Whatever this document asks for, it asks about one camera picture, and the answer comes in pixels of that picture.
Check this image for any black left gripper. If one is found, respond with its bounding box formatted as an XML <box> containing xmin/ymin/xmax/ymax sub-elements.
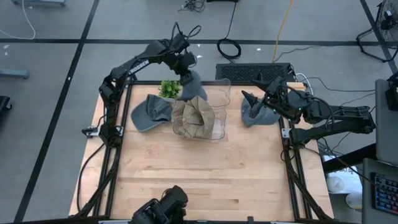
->
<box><xmin>170</xmin><ymin>51</ymin><xmax>197</xmax><ymax>87</ymax></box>

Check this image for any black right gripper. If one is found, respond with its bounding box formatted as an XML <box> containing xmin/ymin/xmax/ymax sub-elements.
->
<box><xmin>241</xmin><ymin>79</ymin><xmax>292</xmax><ymax>119</ymax></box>

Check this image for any grey baseball cap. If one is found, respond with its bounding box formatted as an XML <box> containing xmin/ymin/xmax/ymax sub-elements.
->
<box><xmin>241</xmin><ymin>93</ymin><xmax>281</xmax><ymax>128</ymax></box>
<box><xmin>130</xmin><ymin>93</ymin><xmax>174</xmax><ymax>133</ymax></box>
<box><xmin>180</xmin><ymin>70</ymin><xmax>208</xmax><ymax>101</ymax></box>

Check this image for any small potted green plant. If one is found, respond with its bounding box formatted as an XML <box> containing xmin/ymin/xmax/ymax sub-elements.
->
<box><xmin>158</xmin><ymin>80</ymin><xmax>182</xmax><ymax>100</ymax></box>

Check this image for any clear plastic bin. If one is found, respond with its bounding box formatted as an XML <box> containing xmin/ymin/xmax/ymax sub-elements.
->
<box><xmin>172</xmin><ymin>78</ymin><xmax>233</xmax><ymax>141</ymax></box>

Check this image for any black beam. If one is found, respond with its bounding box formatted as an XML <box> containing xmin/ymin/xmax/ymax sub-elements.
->
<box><xmin>322</xmin><ymin>142</ymin><xmax>377</xmax><ymax>174</ymax></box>

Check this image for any white plastic bag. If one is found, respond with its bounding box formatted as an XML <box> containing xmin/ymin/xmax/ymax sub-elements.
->
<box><xmin>323</xmin><ymin>154</ymin><xmax>364</xmax><ymax>195</ymax></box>

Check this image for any white paper roll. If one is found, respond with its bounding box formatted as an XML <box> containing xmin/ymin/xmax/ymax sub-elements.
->
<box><xmin>345</xmin><ymin>192</ymin><xmax>363</xmax><ymax>210</ymax></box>
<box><xmin>326</xmin><ymin>176</ymin><xmax>345</xmax><ymax>194</ymax></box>

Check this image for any black desk device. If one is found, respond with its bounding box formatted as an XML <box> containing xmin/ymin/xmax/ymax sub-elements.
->
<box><xmin>385</xmin><ymin>72</ymin><xmax>398</xmax><ymax>112</ymax></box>

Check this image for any grey desk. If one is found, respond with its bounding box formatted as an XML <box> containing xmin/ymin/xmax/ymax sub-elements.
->
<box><xmin>374</xmin><ymin>79</ymin><xmax>398</xmax><ymax>167</ymax></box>
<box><xmin>361</xmin><ymin>157</ymin><xmax>398</xmax><ymax>224</ymax></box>

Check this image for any black standing fan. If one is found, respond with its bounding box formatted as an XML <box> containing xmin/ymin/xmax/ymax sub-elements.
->
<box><xmin>356</xmin><ymin>0</ymin><xmax>398</xmax><ymax>63</ymax></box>

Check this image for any backlit computer keyboard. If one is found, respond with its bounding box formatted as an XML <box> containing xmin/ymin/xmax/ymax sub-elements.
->
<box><xmin>372</xmin><ymin>172</ymin><xmax>398</xmax><ymax>217</ymax></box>

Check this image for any grey furniture base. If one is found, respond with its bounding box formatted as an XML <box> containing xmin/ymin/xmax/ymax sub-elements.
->
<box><xmin>11</xmin><ymin>0</ymin><xmax>67</xmax><ymax>7</ymax></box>

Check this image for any grey metal bar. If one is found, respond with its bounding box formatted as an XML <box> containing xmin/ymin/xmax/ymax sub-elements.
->
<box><xmin>0</xmin><ymin>68</ymin><xmax>30</xmax><ymax>80</ymax></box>

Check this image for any black floor object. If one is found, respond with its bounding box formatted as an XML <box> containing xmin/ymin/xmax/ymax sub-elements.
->
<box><xmin>0</xmin><ymin>95</ymin><xmax>13</xmax><ymax>112</ymax></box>

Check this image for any black aluminium rig frame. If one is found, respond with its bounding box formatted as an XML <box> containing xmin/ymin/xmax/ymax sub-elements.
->
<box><xmin>74</xmin><ymin>70</ymin><xmax>335</xmax><ymax>224</ymax></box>

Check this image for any black power cable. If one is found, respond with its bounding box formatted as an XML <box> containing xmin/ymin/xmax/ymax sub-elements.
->
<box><xmin>216</xmin><ymin>1</ymin><xmax>243</xmax><ymax>60</ymax></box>

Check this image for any white power cable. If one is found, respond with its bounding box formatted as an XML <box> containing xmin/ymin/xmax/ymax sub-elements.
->
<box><xmin>294</xmin><ymin>73</ymin><xmax>314</xmax><ymax>96</ymax></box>

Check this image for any yellow cable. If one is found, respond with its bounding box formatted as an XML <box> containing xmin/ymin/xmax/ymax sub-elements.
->
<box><xmin>272</xmin><ymin>0</ymin><xmax>295</xmax><ymax>62</ymax></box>

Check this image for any black cable bundle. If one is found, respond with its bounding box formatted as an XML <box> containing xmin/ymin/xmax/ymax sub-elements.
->
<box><xmin>177</xmin><ymin>0</ymin><xmax>206</xmax><ymax>13</ymax></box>

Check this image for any thin black floor cable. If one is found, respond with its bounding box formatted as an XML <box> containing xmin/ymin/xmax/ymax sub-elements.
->
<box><xmin>310</xmin><ymin>77</ymin><xmax>376</xmax><ymax>93</ymax></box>

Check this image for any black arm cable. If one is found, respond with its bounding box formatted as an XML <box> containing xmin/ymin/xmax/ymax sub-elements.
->
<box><xmin>76</xmin><ymin>143</ymin><xmax>105</xmax><ymax>213</ymax></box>

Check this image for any white floor cable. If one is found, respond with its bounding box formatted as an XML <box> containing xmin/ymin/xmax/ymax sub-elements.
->
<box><xmin>0</xmin><ymin>0</ymin><xmax>37</xmax><ymax>40</ymax></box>

